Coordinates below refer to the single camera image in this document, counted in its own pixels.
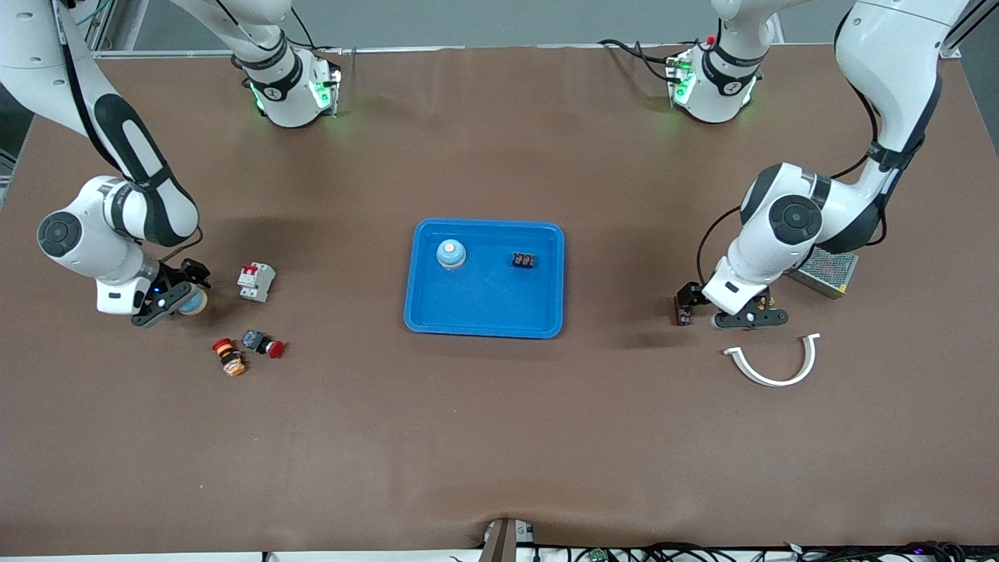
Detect blue plastic tray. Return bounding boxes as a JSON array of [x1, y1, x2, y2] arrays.
[[404, 218, 566, 340]]

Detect white red circuit breaker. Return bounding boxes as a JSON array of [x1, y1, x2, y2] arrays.
[[237, 262, 276, 303]]

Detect black red emergency stop button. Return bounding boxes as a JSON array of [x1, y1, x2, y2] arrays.
[[241, 329, 286, 360]]

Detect metal mesh power supply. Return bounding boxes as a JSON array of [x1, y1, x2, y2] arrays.
[[788, 248, 859, 300]]

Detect white curved pipe clamp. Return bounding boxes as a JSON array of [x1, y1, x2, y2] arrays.
[[723, 333, 822, 388]]

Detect brown table mat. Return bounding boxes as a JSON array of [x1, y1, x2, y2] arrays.
[[0, 43, 999, 557]]

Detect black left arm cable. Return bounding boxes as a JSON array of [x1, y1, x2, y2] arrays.
[[695, 74, 891, 286]]

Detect red orange push button switch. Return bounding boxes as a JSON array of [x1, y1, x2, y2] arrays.
[[212, 337, 248, 378]]

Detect black left base cable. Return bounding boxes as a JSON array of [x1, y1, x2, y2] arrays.
[[598, 37, 680, 83]]

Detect black base cable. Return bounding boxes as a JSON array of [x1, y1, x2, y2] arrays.
[[598, 37, 680, 83], [287, 6, 357, 55]]

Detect black right base cable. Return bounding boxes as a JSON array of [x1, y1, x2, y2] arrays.
[[287, 6, 357, 55]]

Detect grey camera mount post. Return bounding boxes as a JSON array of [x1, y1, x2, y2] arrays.
[[478, 517, 536, 562]]

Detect aluminium frame profile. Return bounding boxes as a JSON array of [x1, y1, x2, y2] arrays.
[[937, 0, 999, 59]]

